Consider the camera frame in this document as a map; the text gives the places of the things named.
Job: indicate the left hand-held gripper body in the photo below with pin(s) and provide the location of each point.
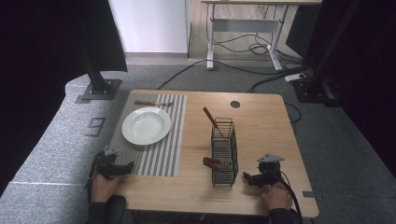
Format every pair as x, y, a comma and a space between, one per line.
104, 161

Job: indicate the person's left hand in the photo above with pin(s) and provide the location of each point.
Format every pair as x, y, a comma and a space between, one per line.
102, 186

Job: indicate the white plate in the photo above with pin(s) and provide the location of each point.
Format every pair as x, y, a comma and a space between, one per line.
146, 126

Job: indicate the round dark table grommet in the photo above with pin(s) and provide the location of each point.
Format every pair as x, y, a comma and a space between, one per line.
235, 104

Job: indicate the person's right hand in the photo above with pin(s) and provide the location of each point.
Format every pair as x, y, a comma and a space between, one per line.
277, 197

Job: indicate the white power strip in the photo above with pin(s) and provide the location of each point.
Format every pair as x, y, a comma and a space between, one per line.
295, 76

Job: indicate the grey striped placemat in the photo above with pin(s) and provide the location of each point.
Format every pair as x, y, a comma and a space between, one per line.
174, 137

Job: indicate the grey floor socket plates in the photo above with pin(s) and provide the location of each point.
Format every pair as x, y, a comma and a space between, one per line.
96, 126

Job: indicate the white partition panel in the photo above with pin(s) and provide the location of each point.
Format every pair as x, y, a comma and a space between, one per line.
149, 25

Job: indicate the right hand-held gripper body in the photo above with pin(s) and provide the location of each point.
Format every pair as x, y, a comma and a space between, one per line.
269, 169

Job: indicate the black curtain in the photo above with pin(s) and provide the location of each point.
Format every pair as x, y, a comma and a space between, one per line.
46, 46
373, 77

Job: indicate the grey tape patch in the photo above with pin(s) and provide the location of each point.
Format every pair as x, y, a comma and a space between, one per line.
308, 194

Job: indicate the white desk frame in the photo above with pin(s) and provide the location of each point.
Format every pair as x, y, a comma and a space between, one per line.
246, 25

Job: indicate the black metal stand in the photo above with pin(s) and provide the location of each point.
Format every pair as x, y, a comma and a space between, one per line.
98, 82
317, 81

